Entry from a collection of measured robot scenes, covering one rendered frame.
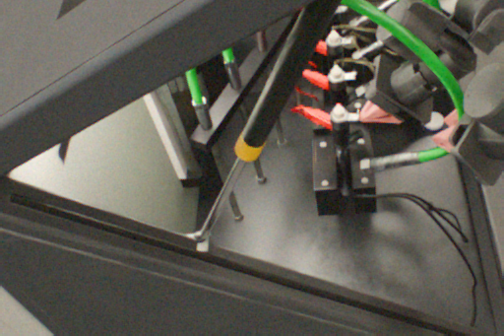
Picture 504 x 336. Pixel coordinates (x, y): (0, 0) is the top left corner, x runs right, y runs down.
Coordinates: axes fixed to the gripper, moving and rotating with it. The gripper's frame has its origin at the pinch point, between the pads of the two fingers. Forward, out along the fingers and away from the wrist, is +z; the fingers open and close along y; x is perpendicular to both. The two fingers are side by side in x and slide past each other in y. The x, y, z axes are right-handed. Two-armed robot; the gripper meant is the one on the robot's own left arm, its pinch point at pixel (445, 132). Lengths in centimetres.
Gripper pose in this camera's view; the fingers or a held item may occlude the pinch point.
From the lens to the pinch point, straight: 79.6
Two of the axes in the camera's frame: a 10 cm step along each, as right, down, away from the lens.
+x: 6.9, 6.4, 3.3
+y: -5.7, 7.7, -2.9
